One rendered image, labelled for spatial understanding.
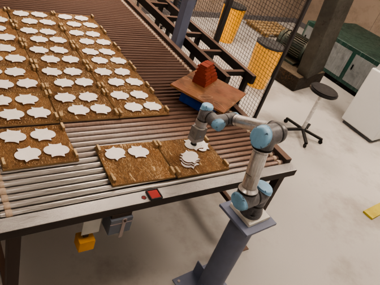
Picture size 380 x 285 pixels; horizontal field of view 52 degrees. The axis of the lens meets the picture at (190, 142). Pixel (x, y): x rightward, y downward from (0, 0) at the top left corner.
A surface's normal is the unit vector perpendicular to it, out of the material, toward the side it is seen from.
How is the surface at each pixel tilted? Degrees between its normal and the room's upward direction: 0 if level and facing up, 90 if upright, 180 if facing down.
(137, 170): 0
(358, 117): 90
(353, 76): 90
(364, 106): 90
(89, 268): 0
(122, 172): 0
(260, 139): 83
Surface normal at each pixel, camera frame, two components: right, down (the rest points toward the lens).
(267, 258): 0.29, -0.78
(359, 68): -0.78, 0.15
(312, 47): -0.74, 0.38
